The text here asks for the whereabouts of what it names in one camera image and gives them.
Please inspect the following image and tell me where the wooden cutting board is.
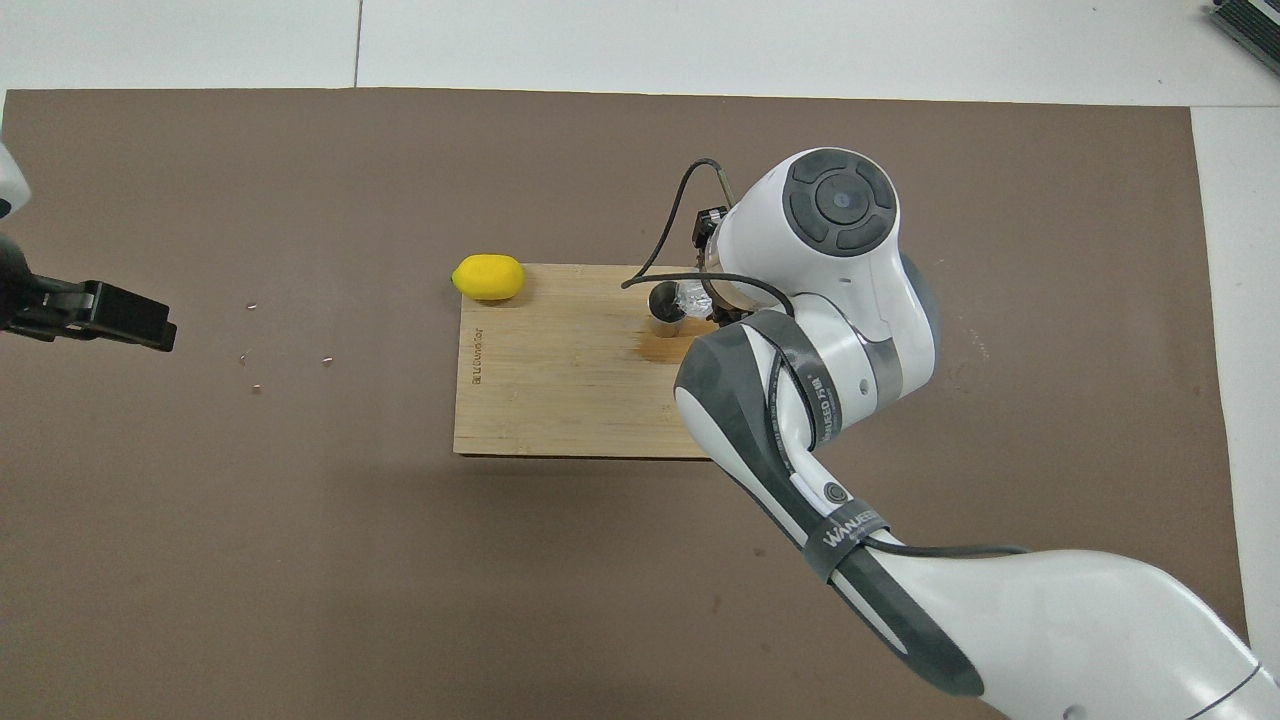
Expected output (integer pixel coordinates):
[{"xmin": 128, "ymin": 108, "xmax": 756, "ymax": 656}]
[{"xmin": 453, "ymin": 263, "xmax": 727, "ymax": 461}]

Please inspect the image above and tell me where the large brown table mat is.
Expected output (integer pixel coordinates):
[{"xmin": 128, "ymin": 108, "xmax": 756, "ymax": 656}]
[{"xmin": 0, "ymin": 88, "xmax": 1259, "ymax": 720}]

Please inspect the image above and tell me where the yellow lemon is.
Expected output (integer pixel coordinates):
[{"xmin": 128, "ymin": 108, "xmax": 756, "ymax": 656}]
[{"xmin": 451, "ymin": 254, "xmax": 526, "ymax": 303}]

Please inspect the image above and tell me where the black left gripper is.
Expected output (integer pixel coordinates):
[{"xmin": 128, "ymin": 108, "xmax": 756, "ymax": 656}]
[{"xmin": 0, "ymin": 234, "xmax": 179, "ymax": 354}]

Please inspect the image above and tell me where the steel jigger cup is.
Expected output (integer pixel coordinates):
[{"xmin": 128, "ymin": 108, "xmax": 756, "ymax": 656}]
[{"xmin": 647, "ymin": 281, "xmax": 692, "ymax": 339}]

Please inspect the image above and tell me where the grey ribbed device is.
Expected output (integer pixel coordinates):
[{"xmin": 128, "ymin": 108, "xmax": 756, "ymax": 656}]
[{"xmin": 1203, "ymin": 0, "xmax": 1280, "ymax": 59}]

